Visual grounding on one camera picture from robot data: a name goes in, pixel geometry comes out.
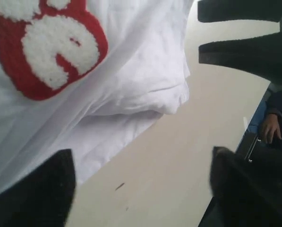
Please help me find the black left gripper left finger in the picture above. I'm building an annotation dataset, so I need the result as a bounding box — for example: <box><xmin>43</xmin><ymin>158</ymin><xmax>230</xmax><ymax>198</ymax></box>
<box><xmin>0</xmin><ymin>149</ymin><xmax>76</xmax><ymax>227</ymax></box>

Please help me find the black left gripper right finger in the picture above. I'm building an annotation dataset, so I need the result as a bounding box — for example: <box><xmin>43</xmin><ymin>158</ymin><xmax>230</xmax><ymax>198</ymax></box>
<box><xmin>210</xmin><ymin>147</ymin><xmax>282</xmax><ymax>227</ymax></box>

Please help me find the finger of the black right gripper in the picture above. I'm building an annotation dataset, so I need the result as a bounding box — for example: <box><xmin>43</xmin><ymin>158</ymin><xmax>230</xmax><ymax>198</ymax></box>
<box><xmin>198</xmin><ymin>32</ymin><xmax>282</xmax><ymax>82</ymax></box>
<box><xmin>197</xmin><ymin>0</ymin><xmax>282</xmax><ymax>23</ymax></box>

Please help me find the white t-shirt red Chinese patch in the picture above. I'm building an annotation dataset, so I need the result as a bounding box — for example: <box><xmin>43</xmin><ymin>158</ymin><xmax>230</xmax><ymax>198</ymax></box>
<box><xmin>0</xmin><ymin>0</ymin><xmax>193</xmax><ymax>193</ymax></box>

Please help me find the person's hand in background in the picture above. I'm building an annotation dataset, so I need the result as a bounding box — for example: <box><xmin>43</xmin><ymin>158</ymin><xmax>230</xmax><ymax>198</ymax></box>
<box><xmin>260</xmin><ymin>113</ymin><xmax>282</xmax><ymax>144</ymax></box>

